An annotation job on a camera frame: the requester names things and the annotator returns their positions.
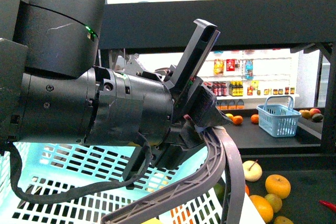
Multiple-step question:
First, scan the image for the grey smooth left gripper finger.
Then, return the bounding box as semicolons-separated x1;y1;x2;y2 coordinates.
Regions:
214;126;245;223

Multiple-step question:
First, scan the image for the large orange near shelf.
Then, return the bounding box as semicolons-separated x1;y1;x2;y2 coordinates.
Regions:
249;195;274;223

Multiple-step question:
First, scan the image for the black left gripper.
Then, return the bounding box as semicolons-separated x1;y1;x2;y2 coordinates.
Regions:
86;62;231;223

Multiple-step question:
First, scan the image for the orange beside far lemon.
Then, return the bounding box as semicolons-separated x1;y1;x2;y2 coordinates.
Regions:
232;115;244;125

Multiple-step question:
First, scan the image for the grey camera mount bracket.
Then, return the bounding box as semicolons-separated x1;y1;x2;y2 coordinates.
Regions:
164;19;220;99

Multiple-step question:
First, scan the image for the large light blue basket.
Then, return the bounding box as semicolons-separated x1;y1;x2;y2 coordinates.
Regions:
0;141;266;224

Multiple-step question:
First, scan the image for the yellow orange apple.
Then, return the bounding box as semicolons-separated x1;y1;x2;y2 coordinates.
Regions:
265;174;291;199

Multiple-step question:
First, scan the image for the black sleeved cable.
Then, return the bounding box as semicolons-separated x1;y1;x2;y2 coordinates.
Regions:
9;132;153;205

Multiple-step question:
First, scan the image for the small blue plastic basket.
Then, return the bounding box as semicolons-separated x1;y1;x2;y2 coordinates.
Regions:
256;95;302;137

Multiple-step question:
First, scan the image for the orange near blue basket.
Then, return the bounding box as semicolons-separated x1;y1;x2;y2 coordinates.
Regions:
250;114;259;124

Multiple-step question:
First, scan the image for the white pear with stem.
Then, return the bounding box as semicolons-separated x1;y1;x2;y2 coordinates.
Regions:
243;160;263;182

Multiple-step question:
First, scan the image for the yellow lemon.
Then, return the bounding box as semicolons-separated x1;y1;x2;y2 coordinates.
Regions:
141;218;163;224

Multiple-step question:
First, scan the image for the black metal shelf rack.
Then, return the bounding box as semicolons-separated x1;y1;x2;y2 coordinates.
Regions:
97;0;336;224

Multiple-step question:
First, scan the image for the yellow lemon far shelf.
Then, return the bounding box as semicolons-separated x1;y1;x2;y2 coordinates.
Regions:
225;113;234;120

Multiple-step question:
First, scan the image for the red chili pepper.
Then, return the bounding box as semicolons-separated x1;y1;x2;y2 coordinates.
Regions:
319;200;336;212

